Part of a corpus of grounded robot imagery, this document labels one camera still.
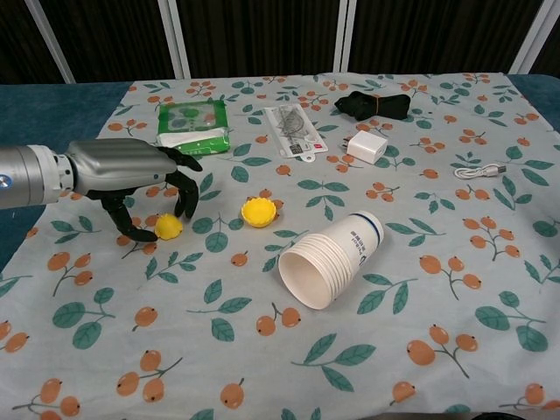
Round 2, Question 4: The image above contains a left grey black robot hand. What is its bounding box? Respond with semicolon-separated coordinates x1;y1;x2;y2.
64;138;204;243

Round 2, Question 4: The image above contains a yellow plastic bottle cap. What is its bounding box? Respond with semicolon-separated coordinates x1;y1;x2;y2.
238;196;278;230

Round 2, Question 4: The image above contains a green tissue pack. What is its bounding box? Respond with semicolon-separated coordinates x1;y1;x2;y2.
155;100;232;159

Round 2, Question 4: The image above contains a clear packet with red label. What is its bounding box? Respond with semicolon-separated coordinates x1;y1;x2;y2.
263;103;329;162

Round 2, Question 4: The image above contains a stack of white paper cups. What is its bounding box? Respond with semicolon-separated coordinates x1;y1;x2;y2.
277;211;386;312

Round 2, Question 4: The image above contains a floral tablecloth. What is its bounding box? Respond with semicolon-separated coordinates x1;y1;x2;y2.
0;72;560;420

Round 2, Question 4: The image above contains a white power adapter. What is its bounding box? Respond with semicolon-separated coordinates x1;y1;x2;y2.
341;131;389;167

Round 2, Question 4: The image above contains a white metal frame post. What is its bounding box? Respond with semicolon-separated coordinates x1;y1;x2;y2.
157;0;192;81
22;0;77;84
331;0;356;74
507;0;560;75

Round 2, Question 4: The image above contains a black strap bundle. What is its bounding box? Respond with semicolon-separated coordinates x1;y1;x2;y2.
333;90;415;123

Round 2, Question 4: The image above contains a white usb cable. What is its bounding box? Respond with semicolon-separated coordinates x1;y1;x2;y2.
453;163;509;181

